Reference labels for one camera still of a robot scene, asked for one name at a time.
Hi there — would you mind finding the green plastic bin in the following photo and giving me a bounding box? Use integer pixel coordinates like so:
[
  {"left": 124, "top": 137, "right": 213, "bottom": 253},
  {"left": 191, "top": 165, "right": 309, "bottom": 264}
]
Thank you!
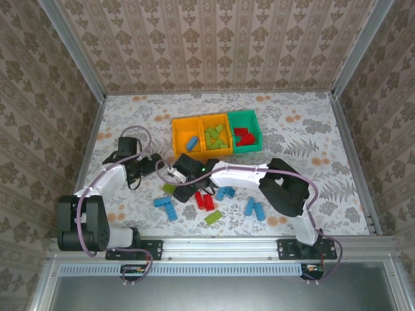
[{"left": 226, "top": 109, "right": 263, "bottom": 154}]

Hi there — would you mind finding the floral patterned table cover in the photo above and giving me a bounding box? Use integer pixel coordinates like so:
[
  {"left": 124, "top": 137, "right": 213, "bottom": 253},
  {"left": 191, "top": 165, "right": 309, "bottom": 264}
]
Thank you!
[{"left": 69, "top": 92, "right": 370, "bottom": 237}]

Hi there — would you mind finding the grey metal panel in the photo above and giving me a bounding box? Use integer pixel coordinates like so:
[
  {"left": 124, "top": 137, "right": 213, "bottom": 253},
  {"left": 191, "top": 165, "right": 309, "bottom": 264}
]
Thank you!
[{"left": 48, "top": 261, "right": 408, "bottom": 311}]

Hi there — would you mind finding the aluminium side rail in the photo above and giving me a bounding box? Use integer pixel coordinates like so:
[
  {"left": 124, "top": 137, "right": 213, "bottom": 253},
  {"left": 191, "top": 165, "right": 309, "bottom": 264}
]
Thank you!
[
  {"left": 329, "top": 93, "right": 384, "bottom": 236},
  {"left": 61, "top": 95, "right": 108, "bottom": 239}
]

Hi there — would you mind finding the wide aluminium base rail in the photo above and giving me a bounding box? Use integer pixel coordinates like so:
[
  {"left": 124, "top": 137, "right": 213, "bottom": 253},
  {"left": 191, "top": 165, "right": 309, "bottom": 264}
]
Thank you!
[{"left": 47, "top": 235, "right": 403, "bottom": 260}]

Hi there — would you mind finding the slotted grey cable duct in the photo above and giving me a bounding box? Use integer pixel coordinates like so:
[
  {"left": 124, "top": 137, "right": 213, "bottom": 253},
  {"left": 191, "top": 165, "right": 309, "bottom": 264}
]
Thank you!
[{"left": 59, "top": 262, "right": 308, "bottom": 277}]

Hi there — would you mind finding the small wired connector board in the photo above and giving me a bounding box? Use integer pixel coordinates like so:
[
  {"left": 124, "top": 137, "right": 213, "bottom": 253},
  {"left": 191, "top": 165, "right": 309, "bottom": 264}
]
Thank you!
[
  {"left": 300, "top": 262, "right": 325, "bottom": 280},
  {"left": 121, "top": 264, "right": 146, "bottom": 277}
]

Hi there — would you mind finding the aluminium frame post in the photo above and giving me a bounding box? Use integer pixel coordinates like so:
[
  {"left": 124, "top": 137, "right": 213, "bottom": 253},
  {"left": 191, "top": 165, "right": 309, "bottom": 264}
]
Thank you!
[
  {"left": 332, "top": 0, "right": 395, "bottom": 98},
  {"left": 37, "top": 0, "right": 108, "bottom": 101}
]

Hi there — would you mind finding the aluminium lower frame rail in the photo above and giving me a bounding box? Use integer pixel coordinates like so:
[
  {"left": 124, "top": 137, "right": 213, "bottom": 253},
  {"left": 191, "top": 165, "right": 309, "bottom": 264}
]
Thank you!
[
  {"left": 384, "top": 259, "right": 415, "bottom": 311},
  {"left": 29, "top": 255, "right": 62, "bottom": 311}
]

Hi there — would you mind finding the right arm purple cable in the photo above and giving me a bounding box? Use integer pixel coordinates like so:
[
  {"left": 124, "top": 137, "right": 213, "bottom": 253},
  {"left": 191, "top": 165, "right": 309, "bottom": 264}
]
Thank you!
[{"left": 154, "top": 160, "right": 344, "bottom": 286}]

